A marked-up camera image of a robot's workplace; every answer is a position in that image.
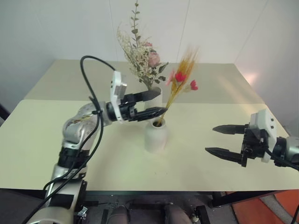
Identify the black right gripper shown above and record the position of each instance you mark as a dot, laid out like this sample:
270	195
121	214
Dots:
253	144

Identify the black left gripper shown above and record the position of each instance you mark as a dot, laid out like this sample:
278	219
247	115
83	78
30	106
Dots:
128	112

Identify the orange wheat red flower bouquet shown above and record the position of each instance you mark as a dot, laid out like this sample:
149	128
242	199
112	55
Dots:
180	76

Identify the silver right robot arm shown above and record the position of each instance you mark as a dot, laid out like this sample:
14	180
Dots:
292	147

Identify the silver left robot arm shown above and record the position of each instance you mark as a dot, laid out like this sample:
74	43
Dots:
74	130

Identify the white wide-mouth vase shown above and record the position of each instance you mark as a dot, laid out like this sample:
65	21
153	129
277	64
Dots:
156	102

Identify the white narrow-neck vase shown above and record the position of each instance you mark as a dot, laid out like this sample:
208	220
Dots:
155	140

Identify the pink rose dried bouquet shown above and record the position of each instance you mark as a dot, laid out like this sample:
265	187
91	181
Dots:
153	58

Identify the orange floor mat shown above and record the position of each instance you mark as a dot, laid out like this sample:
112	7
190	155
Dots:
268	207

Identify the dark rounded shape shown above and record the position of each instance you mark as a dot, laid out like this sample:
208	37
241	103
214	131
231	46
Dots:
120	215

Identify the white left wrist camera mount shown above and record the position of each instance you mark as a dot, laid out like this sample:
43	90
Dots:
116	93

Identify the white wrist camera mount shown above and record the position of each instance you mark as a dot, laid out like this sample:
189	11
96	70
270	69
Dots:
116	93
266	123

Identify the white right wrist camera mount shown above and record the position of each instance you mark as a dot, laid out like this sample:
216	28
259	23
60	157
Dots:
266	123

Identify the black table frame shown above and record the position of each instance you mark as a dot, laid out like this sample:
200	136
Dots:
149	193

